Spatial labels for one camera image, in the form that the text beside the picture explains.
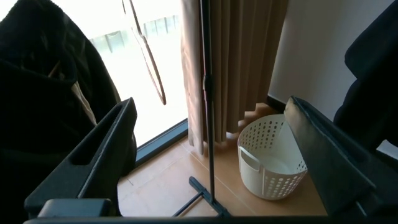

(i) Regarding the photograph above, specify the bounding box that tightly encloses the window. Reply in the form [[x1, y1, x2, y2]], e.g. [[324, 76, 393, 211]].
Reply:
[[0, 0, 189, 167]]

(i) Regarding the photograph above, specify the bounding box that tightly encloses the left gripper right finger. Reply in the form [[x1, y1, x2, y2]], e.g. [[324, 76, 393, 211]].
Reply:
[[284, 95, 398, 218]]

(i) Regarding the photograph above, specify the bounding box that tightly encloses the white laundry basket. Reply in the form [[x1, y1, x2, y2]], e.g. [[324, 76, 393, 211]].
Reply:
[[237, 113, 309, 201]]

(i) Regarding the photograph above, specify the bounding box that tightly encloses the brown curtain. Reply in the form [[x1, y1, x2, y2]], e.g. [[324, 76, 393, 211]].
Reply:
[[180, 0, 289, 156]]

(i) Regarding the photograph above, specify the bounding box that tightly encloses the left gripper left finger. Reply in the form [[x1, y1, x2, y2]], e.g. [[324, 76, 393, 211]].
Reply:
[[24, 96, 139, 219]]

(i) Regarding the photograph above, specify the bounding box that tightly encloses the black clothes rack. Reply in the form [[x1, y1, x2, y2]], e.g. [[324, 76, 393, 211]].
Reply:
[[172, 0, 233, 218]]

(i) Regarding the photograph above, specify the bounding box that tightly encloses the black garment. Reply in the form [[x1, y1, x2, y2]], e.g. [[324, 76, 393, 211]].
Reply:
[[333, 0, 398, 154], [0, 0, 138, 222]]

